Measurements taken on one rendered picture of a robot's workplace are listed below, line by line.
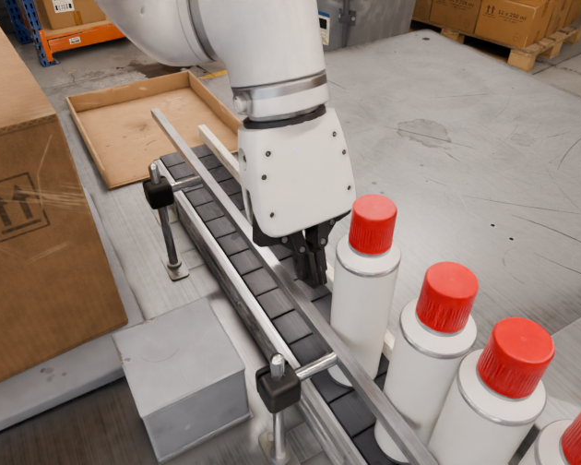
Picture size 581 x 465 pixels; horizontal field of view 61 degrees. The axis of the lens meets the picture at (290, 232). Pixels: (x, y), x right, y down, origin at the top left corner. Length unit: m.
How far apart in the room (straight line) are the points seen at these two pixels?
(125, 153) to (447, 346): 0.72
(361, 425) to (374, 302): 0.13
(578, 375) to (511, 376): 0.28
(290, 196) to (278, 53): 0.12
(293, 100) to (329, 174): 0.08
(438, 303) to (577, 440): 0.10
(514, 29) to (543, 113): 2.48
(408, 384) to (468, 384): 0.06
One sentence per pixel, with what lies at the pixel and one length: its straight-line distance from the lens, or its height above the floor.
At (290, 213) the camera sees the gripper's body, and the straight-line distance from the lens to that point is 0.44.
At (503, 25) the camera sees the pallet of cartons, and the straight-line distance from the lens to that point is 3.64.
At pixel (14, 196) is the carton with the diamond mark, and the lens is 0.47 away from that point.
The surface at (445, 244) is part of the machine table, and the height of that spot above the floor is 0.83.
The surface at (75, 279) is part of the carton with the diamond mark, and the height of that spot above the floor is 0.95.
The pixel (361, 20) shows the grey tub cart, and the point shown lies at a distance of 2.43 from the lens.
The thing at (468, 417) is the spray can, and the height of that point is 1.03.
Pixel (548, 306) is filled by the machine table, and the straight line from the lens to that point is 0.70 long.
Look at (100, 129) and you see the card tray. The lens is 1.03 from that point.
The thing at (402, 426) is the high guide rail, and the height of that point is 0.96.
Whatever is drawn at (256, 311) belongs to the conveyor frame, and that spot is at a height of 0.88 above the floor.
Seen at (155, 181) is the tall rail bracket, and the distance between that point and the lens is 0.60.
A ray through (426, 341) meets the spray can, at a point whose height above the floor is 1.04.
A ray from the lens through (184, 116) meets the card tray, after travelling 1.03.
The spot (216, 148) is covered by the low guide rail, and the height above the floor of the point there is 0.91.
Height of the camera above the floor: 1.31
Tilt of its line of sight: 41 degrees down
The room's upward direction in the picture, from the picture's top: straight up
